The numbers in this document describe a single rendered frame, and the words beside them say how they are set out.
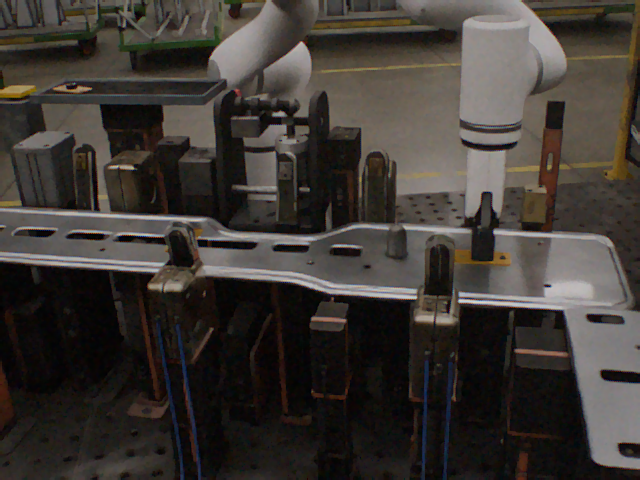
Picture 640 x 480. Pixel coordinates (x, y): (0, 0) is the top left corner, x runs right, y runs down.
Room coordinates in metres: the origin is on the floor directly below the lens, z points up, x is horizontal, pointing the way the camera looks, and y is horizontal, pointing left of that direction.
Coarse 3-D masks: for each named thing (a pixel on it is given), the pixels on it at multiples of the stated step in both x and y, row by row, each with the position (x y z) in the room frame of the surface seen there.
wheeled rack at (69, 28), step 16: (80, 0) 8.74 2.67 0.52; (96, 0) 8.71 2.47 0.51; (96, 16) 8.55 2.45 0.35; (0, 32) 8.08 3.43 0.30; (16, 32) 8.10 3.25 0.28; (32, 32) 7.89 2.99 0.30; (48, 32) 7.91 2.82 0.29; (64, 32) 7.92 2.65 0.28; (80, 32) 7.89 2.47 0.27; (96, 32) 8.18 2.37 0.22; (80, 48) 7.93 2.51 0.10
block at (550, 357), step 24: (528, 336) 0.75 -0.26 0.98; (552, 336) 0.74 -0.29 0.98; (528, 360) 0.70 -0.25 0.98; (552, 360) 0.69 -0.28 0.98; (528, 384) 0.68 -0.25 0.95; (552, 384) 0.68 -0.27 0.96; (528, 408) 0.68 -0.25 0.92; (552, 408) 0.67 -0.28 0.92; (528, 432) 0.68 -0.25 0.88; (552, 432) 0.67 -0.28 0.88; (504, 456) 0.72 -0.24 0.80; (528, 456) 0.69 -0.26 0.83; (552, 456) 0.68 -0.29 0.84
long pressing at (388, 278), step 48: (0, 240) 1.06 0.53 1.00; (48, 240) 1.05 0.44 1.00; (96, 240) 1.04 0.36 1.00; (240, 240) 1.02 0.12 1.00; (288, 240) 1.01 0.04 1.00; (336, 240) 1.00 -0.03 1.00; (384, 240) 1.00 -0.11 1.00; (528, 240) 0.97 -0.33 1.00; (576, 240) 0.97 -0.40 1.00; (336, 288) 0.86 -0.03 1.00; (384, 288) 0.85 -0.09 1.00; (480, 288) 0.84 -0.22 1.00; (528, 288) 0.83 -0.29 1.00; (576, 288) 0.82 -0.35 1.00; (624, 288) 0.82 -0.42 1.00
